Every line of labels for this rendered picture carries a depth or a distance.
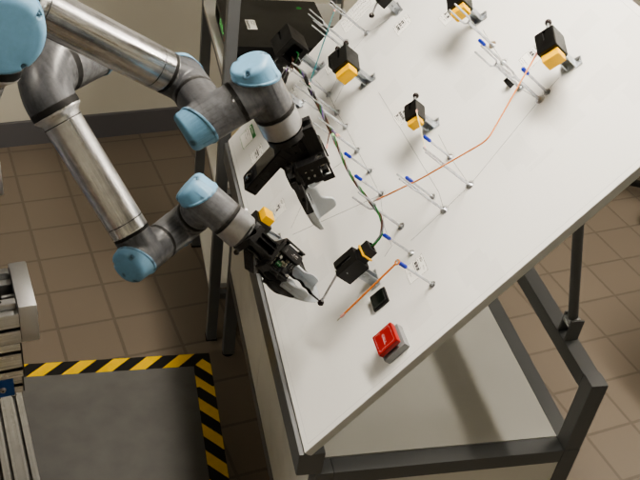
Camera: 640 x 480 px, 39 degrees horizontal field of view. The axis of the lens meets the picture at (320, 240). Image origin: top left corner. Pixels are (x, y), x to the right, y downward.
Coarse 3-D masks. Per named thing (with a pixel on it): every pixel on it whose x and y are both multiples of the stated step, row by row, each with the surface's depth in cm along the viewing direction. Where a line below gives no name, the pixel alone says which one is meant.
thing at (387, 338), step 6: (390, 324) 171; (384, 330) 171; (390, 330) 170; (378, 336) 172; (384, 336) 171; (390, 336) 169; (396, 336) 168; (378, 342) 171; (384, 342) 170; (390, 342) 168; (396, 342) 168; (378, 348) 170; (384, 348) 169; (390, 348) 169; (378, 354) 170; (384, 354) 169
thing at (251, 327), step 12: (240, 252) 270; (240, 264) 271; (240, 276) 272; (240, 288) 272; (240, 300) 273; (252, 300) 251; (240, 312) 274; (252, 312) 252; (252, 324) 252; (252, 336) 253; (252, 348) 253; (252, 360) 254; (252, 372) 255
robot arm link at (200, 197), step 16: (192, 176) 176; (192, 192) 173; (208, 192) 174; (224, 192) 177; (192, 208) 174; (208, 208) 174; (224, 208) 175; (240, 208) 177; (192, 224) 178; (208, 224) 176; (224, 224) 175
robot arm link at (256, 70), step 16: (240, 64) 149; (256, 64) 147; (272, 64) 148; (240, 80) 147; (256, 80) 147; (272, 80) 148; (240, 96) 148; (256, 96) 148; (272, 96) 149; (288, 96) 152; (256, 112) 150; (272, 112) 151; (288, 112) 153
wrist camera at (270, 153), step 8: (264, 152) 163; (272, 152) 160; (280, 152) 159; (288, 152) 159; (264, 160) 162; (272, 160) 160; (280, 160) 160; (256, 168) 163; (264, 168) 161; (272, 168) 161; (248, 176) 163; (256, 176) 162; (264, 176) 162; (248, 184) 163; (256, 184) 162; (264, 184) 163; (256, 192) 164
